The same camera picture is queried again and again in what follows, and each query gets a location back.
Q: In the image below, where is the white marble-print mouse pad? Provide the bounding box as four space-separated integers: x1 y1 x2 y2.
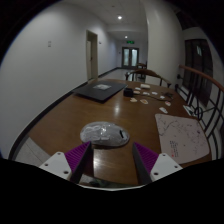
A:
154 113 211 165

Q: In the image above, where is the black closed laptop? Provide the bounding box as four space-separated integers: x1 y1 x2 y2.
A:
72 80 129 103

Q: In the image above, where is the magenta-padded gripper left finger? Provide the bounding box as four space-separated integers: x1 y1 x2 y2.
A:
39 141 94 185

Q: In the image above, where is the glass double door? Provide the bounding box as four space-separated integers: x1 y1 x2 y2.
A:
121 46 140 69

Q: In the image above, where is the white paper sheet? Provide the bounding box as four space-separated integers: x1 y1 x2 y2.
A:
182 104 196 117

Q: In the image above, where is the wooden armchair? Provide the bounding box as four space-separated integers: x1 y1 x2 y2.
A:
135 61 148 82
124 68 173 89

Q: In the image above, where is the black railing with wooden handrail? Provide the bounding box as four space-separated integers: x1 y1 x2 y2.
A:
174 64 224 148

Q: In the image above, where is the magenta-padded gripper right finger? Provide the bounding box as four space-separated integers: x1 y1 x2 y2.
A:
132 141 184 186

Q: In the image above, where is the black cable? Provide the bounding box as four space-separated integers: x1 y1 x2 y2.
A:
133 92 175 102

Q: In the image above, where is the dark framed window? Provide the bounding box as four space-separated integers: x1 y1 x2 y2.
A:
182 38 214 108

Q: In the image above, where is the pale side door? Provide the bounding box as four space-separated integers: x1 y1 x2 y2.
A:
85 29 100 82

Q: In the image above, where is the small black round container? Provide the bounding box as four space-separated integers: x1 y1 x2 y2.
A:
123 87 135 98

